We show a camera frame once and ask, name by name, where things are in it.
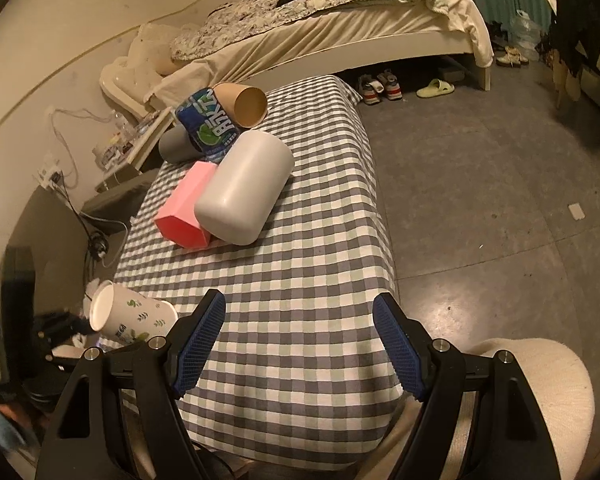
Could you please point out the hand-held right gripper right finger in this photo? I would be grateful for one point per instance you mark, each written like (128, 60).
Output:
(397, 340)

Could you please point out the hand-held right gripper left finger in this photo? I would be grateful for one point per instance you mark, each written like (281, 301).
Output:
(200, 337)

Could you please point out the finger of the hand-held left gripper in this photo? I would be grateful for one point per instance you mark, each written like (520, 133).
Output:
(67, 324)
(67, 354)

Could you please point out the white leaf print paper cup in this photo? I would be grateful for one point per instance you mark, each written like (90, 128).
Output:
(130, 317)

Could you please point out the pink hexagonal cup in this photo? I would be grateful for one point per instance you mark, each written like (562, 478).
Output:
(185, 205)

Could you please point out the large white cup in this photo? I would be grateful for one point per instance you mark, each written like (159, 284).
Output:
(245, 185)

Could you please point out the grey cup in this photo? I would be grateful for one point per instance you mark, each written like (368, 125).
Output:
(175, 145)

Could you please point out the brown paper cup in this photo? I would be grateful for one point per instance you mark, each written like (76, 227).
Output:
(247, 105)

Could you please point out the grey white checkered tablecloth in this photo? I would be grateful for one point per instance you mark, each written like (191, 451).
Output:
(300, 270)

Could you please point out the dark grey box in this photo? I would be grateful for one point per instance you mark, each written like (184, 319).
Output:
(115, 200)

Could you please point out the white power strip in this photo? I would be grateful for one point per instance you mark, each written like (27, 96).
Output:
(50, 172)

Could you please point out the white nightstand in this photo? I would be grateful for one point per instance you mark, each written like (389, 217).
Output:
(140, 152)

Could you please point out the white paper scrap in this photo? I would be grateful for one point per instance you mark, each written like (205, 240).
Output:
(576, 211)

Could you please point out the green slipper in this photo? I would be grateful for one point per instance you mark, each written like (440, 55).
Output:
(435, 89)

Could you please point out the cream pillow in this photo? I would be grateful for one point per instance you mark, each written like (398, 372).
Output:
(155, 47)

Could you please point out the beige sandals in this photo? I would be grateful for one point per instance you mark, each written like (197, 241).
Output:
(512, 56)

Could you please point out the bed with cream sheet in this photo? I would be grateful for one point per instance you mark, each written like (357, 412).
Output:
(360, 30)

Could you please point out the floral patterned blanket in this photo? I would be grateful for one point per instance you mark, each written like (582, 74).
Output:
(260, 17)

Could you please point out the clear plastic bag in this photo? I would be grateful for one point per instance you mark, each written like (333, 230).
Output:
(526, 30)

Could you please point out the hanging dark clothes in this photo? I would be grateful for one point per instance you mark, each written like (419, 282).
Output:
(575, 20)

